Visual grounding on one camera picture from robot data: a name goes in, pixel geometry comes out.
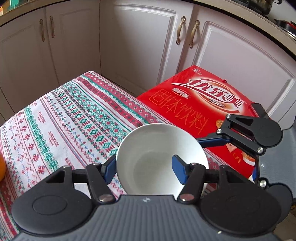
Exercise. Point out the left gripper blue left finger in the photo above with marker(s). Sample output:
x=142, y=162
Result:
x=99, y=176

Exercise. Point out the white kitchen cabinets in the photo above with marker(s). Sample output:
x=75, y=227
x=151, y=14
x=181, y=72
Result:
x=139, y=44

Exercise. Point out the patterned red green tablecloth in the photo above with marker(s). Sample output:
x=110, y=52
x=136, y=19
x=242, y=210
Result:
x=76, y=124

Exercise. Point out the orange without leaf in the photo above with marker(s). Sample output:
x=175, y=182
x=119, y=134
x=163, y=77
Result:
x=2, y=167

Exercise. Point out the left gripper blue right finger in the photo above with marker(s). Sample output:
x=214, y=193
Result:
x=191, y=176

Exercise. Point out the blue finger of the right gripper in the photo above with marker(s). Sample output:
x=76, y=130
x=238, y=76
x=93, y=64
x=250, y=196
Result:
x=212, y=141

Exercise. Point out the red drink carton box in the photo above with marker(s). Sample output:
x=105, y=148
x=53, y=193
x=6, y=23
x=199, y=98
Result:
x=196, y=101

